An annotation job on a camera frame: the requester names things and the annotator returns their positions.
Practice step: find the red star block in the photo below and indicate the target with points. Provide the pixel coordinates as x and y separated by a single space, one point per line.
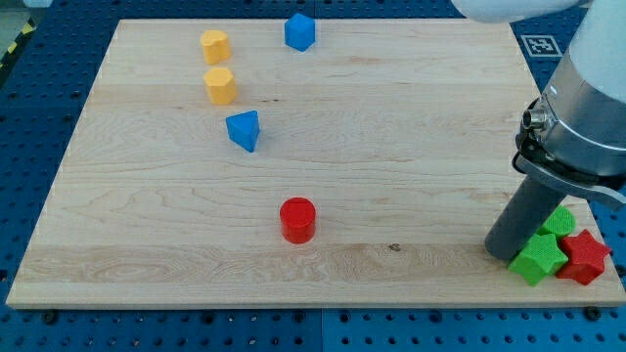
586 257

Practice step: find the red cylinder block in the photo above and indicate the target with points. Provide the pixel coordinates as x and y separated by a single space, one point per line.
298 220

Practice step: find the yellow octagon block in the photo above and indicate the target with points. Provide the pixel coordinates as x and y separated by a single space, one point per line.
220 85

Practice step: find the green star block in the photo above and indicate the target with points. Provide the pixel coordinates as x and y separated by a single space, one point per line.
541 257

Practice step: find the wooden board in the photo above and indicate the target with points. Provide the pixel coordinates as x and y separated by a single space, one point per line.
401 133

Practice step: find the black and white fiducial marker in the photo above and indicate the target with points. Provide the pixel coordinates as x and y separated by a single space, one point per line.
541 46

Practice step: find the green cylinder block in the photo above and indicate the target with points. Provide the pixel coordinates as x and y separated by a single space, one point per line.
560 223

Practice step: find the blue triangle block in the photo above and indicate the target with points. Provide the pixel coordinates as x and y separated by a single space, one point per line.
243 129

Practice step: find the yellow heart block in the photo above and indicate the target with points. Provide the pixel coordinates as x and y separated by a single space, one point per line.
215 46

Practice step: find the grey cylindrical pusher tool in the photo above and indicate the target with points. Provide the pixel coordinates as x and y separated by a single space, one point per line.
521 220

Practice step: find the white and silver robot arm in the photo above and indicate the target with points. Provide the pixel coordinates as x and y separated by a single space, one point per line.
571 141

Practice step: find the blue hexagon block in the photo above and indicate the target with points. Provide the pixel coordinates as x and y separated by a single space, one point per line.
300 32

